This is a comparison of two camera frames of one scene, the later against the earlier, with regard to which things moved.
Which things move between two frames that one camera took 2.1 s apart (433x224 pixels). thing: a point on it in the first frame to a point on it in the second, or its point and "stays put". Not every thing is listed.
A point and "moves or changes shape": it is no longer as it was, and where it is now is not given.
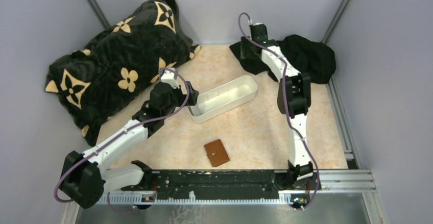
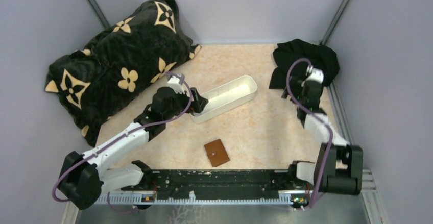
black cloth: [305, 55] moves or changes shape
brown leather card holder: [216, 152] stays put
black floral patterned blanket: [102, 84] stays put
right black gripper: [246, 43] to [295, 84]
